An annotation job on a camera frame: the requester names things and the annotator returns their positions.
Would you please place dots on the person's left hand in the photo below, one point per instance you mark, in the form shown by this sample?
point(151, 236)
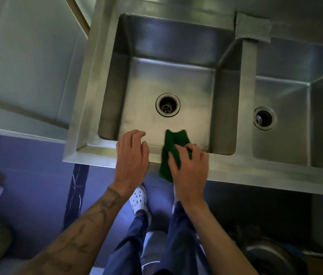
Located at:
point(131, 163)

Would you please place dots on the person's right hand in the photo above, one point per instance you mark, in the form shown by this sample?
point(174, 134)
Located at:
point(191, 180)

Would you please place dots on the green scouring cloth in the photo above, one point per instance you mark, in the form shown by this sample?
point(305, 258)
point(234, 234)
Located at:
point(170, 140)

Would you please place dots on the person's left forearm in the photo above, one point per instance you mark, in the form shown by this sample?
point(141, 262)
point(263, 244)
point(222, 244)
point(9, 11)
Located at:
point(78, 240)

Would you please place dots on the person's right forearm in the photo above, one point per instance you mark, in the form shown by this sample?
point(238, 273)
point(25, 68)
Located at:
point(218, 249)

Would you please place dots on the basin drain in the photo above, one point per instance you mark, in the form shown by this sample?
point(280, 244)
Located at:
point(264, 118)
point(167, 105)

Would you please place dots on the white plastic bucket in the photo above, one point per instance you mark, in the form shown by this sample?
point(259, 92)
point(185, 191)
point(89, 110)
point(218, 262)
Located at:
point(153, 246)

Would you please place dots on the dark round metal pot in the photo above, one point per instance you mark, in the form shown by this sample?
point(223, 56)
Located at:
point(267, 257)

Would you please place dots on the brown wooden pole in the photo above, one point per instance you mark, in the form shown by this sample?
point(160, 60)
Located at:
point(77, 14)

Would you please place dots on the silver scouring sponge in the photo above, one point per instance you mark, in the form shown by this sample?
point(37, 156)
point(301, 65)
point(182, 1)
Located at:
point(253, 27)

